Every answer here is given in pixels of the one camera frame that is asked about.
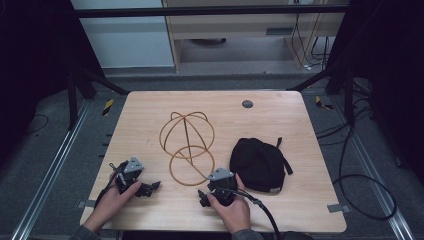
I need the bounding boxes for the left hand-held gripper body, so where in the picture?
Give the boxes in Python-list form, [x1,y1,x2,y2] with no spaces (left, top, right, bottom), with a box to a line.
[109,155,146,196]

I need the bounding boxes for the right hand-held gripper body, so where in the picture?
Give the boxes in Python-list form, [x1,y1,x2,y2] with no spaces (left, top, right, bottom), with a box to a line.
[206,167,239,207]

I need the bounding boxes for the black cap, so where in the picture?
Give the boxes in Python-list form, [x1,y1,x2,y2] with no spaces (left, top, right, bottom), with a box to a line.
[228,136,294,195]

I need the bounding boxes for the golden wire hat stand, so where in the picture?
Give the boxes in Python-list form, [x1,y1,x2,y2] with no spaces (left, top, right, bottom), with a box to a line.
[158,111,216,187]

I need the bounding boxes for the person's right hand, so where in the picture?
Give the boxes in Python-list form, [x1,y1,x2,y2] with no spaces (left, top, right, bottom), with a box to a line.
[206,173,252,235]

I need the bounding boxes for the person's left hand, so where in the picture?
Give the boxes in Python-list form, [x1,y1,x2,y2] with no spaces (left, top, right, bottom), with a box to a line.
[83,173,142,234]

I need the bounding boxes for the yellow black striped tape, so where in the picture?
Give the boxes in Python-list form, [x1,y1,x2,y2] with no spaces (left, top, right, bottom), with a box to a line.
[101,98,115,117]
[314,95,334,111]

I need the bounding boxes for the black metal stand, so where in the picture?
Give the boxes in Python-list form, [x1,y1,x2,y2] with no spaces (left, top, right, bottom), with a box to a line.
[66,64,130,131]
[286,63,356,126]

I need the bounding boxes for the white cabinet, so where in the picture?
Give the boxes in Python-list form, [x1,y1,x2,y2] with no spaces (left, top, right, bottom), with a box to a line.
[70,0,176,70]

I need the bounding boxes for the light wooden desk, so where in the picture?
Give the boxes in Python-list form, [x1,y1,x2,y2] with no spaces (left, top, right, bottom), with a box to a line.
[161,0,351,73]

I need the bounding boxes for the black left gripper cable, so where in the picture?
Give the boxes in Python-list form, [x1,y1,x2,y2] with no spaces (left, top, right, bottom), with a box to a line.
[94,162,125,209]

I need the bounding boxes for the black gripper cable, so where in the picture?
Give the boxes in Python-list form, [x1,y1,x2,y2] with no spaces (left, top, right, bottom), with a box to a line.
[216,187,282,240]
[94,162,125,209]

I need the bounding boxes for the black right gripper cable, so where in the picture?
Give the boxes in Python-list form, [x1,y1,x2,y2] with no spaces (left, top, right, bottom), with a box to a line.
[216,187,282,240]

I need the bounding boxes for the grey metal table bracket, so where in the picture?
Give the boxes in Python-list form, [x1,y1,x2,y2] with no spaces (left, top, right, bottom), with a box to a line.
[77,199,97,210]
[326,203,352,214]

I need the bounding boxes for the aluminium floor rail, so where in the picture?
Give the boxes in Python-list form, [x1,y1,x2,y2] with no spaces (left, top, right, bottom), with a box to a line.
[328,96,416,240]
[9,99,93,240]

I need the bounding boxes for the thin black floor cable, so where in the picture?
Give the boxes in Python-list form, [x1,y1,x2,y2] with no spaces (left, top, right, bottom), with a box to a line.
[25,113,50,135]

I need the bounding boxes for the black floor cable loop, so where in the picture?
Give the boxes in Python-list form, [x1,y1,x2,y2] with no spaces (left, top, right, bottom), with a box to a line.
[314,96,398,222]

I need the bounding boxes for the hanging black cables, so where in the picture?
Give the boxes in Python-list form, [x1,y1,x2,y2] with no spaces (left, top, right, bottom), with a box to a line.
[290,12,332,72]

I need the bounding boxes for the black horizontal frame bar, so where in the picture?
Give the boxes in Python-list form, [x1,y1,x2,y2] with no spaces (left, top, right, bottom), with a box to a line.
[73,4,350,19]

